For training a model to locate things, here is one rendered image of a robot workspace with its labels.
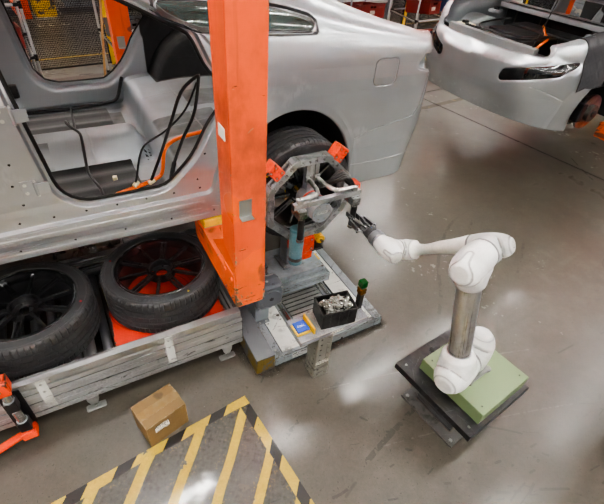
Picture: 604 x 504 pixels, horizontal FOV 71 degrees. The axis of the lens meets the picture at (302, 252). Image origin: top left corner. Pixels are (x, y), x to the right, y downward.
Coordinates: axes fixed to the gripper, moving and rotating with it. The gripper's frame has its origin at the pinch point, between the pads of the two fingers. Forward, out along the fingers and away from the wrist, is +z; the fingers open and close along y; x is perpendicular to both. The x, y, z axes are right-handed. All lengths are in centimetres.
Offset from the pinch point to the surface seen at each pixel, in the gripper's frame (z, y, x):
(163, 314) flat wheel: 8, -111, -39
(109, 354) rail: -3, -141, -44
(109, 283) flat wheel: 35, -132, -32
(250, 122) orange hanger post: -12, -68, 70
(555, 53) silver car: 66, 236, 54
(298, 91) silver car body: 40, -18, 59
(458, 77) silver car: 137, 212, 15
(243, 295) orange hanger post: -12, -73, -23
